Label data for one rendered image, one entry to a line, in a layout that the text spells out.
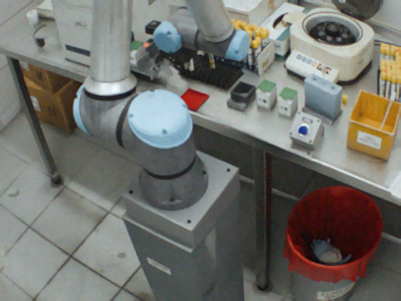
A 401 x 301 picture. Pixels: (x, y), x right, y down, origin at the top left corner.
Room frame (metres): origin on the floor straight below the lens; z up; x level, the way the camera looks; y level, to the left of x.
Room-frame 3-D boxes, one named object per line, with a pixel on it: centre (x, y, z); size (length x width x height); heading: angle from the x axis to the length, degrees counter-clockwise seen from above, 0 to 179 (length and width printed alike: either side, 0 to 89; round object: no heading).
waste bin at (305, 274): (0.97, -0.41, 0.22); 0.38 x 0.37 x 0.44; 50
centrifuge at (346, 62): (1.28, -0.44, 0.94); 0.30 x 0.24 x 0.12; 131
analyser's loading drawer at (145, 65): (1.35, 0.16, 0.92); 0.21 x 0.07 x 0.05; 50
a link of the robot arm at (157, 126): (0.81, 0.07, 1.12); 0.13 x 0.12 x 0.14; 54
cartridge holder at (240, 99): (1.14, -0.14, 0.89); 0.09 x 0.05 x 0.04; 141
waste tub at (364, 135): (0.92, -0.46, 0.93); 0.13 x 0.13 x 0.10; 55
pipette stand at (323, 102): (1.05, -0.35, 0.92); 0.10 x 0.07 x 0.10; 42
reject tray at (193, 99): (1.17, 0.00, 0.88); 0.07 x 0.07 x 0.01; 50
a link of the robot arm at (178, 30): (1.09, 0.00, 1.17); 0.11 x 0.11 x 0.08; 54
